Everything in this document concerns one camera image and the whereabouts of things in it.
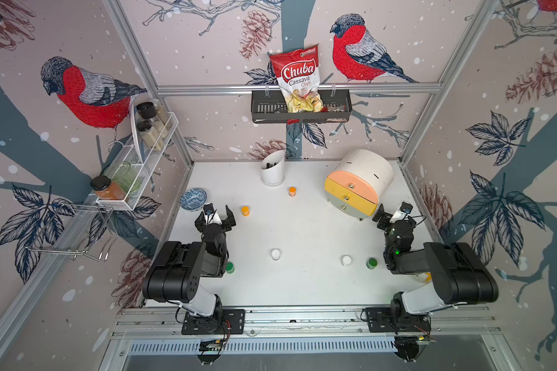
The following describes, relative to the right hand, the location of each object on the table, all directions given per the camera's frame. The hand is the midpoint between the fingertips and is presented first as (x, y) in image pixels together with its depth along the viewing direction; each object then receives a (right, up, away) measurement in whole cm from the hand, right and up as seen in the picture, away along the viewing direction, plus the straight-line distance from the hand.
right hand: (391, 206), depth 90 cm
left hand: (-69, +1, -1) cm, 69 cm away
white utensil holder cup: (-48, +16, +10) cm, 52 cm away
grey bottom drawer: (-17, -1, +5) cm, 18 cm away
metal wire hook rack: (-95, -2, -34) cm, 101 cm away
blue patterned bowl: (-85, +1, +13) cm, 86 cm away
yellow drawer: (-16, +4, -2) cm, 17 cm away
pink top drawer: (-17, +9, -6) cm, 20 cm away
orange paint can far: (-40, +5, +16) cm, 43 cm away
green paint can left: (-63, -22, -8) cm, 67 cm away
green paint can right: (-11, -21, -7) cm, 24 cm away
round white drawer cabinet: (-7, +16, -1) cm, 17 cm away
